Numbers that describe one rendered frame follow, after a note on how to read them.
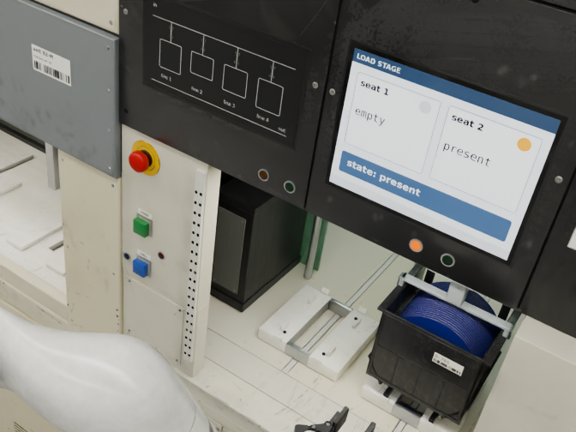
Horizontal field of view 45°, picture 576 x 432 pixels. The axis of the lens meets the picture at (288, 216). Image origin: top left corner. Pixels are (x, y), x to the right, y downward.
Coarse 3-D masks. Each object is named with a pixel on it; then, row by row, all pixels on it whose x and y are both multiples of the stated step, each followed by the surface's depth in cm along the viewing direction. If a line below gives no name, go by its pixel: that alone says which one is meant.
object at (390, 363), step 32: (416, 288) 152; (384, 320) 138; (512, 320) 139; (384, 352) 141; (416, 352) 137; (448, 352) 132; (416, 384) 140; (448, 384) 136; (480, 384) 142; (448, 416) 139
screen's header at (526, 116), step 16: (368, 64) 94; (384, 64) 92; (400, 64) 91; (416, 80) 91; (432, 80) 89; (464, 96) 88; (480, 96) 87; (496, 112) 87; (512, 112) 86; (528, 112) 84; (544, 128) 84
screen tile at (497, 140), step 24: (456, 120) 90; (480, 120) 88; (480, 144) 90; (504, 144) 88; (432, 168) 95; (456, 168) 93; (480, 168) 91; (504, 168) 89; (528, 168) 87; (480, 192) 92; (504, 192) 90
